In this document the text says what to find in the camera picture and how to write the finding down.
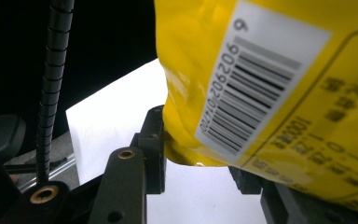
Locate yellow spouted refill pouch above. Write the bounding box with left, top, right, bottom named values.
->
left=153, top=0, right=358, bottom=217

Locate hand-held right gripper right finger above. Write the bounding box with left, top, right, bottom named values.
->
left=227, top=165, right=264, bottom=196

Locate aluminium floor rail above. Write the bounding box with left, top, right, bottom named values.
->
left=5, top=151, right=76, bottom=192

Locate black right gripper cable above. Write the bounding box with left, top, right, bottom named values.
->
left=35, top=0, right=76, bottom=185

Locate white table sheet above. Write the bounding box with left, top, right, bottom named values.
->
left=65, top=58, right=269, bottom=224

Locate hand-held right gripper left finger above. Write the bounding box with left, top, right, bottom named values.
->
left=130, top=105, right=168, bottom=195

